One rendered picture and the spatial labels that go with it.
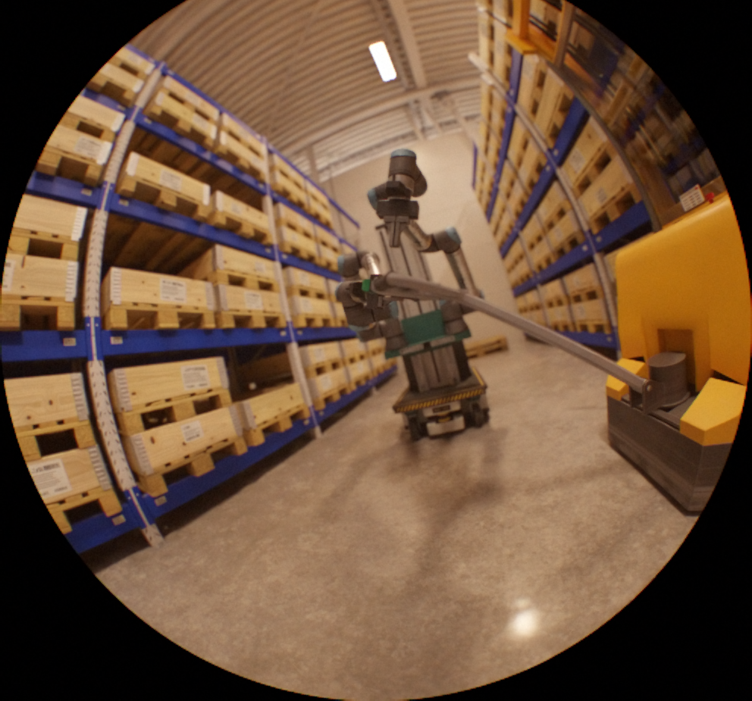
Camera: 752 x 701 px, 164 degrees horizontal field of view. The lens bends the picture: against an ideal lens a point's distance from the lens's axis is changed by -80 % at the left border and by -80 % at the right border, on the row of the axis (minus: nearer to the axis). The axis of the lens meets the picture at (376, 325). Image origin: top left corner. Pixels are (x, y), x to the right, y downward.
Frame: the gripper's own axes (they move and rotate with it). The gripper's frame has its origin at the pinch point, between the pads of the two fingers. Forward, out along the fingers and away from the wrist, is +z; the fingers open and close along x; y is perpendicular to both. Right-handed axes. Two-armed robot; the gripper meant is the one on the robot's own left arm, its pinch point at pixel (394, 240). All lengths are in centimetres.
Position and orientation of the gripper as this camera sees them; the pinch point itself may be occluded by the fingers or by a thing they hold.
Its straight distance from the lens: 83.2
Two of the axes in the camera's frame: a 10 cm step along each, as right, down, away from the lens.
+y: 3.0, 0.0, 9.5
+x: -9.5, -1.2, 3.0
